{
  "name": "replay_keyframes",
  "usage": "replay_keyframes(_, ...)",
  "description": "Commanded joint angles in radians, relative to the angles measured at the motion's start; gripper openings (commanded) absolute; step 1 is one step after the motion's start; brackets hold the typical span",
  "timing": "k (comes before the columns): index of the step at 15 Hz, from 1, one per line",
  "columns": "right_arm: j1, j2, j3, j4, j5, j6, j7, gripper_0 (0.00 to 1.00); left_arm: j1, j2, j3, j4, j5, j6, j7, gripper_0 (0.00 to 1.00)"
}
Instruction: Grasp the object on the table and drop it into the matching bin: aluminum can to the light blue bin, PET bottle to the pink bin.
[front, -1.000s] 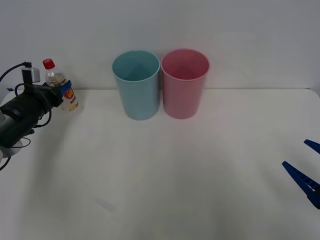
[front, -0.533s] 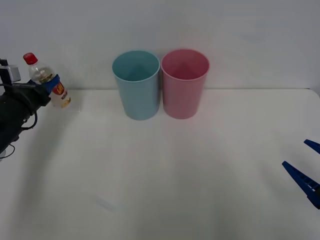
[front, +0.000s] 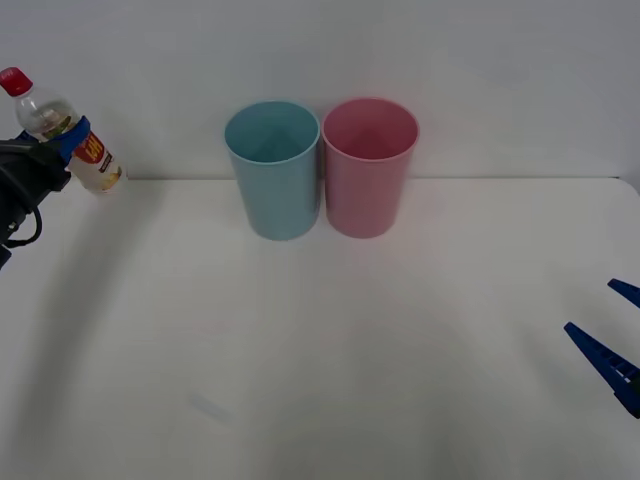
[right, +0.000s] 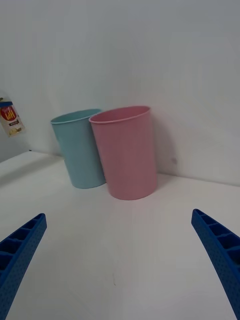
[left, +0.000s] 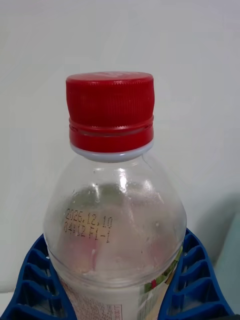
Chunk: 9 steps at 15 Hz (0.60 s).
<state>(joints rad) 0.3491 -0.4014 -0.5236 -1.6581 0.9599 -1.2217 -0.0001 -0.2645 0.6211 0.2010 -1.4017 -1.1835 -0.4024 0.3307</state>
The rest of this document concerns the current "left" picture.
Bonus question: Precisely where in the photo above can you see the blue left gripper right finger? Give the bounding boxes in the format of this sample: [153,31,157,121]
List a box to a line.
[159,227,235,320]

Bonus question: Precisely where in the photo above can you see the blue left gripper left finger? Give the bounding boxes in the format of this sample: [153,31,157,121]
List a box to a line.
[0,233,73,320]

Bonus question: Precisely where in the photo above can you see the clear bottle with red cap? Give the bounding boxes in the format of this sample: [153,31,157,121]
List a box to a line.
[42,71,188,320]

